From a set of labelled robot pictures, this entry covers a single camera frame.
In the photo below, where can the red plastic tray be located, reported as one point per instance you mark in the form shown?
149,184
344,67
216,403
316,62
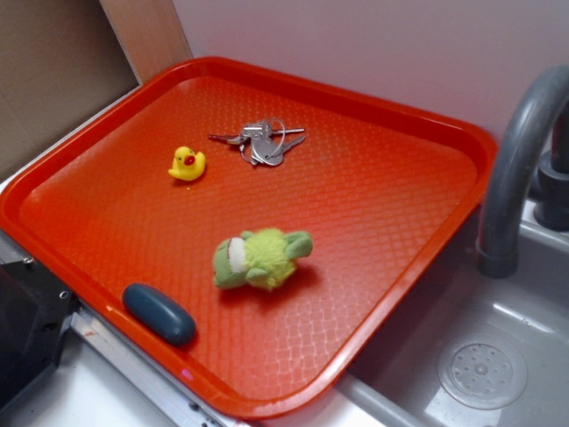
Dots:
380,187

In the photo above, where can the grey toy faucet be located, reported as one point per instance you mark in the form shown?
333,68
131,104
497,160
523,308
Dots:
539,125

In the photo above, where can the black box device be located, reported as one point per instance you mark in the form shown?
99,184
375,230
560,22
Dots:
36,309

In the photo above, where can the grey toy sink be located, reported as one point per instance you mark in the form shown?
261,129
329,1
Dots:
462,349

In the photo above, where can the brown cardboard panel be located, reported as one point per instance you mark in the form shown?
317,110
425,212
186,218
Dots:
64,61

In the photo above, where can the dark blue oval case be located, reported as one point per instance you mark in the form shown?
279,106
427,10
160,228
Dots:
159,313

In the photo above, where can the green plush frog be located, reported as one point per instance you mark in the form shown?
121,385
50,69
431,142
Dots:
262,259

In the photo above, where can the dark grey faucet knob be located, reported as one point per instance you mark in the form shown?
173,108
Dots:
552,209

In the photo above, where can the silver key bunch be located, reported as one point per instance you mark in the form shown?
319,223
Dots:
264,142

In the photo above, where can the yellow rubber duck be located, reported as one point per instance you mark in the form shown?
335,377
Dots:
187,165

